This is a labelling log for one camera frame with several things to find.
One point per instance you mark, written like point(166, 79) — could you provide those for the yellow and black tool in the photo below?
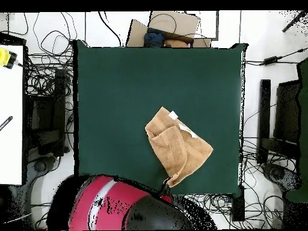
point(3, 57)

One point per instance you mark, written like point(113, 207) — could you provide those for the black flat bar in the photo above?
point(264, 108)

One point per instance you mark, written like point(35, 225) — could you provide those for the black square panel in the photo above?
point(287, 110)

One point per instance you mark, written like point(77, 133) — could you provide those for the black slanted rod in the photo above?
point(293, 22)

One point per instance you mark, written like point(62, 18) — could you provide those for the white board with grey frame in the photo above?
point(207, 24)

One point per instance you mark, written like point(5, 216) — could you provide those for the black power adapter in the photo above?
point(270, 60)

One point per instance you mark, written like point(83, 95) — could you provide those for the dark green table cloth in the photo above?
point(120, 84)

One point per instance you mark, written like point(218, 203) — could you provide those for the black metal stand frame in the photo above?
point(60, 96)

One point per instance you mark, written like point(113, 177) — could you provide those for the tan terry towel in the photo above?
point(178, 149)

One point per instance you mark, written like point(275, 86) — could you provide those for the navy blue garment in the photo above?
point(154, 38)

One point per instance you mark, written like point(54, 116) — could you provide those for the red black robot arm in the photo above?
point(108, 204)

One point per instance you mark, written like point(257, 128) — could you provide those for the green cloth on side table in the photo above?
point(304, 108)

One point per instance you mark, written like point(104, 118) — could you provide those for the brown cardboard box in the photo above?
point(178, 22)

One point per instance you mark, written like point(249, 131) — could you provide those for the orange garment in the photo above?
point(175, 43)

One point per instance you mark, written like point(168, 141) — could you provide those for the white desk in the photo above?
point(10, 149)

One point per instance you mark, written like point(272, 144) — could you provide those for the grey stand foot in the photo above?
point(276, 173)
point(41, 166)

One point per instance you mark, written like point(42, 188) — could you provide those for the black marker pen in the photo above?
point(6, 122)

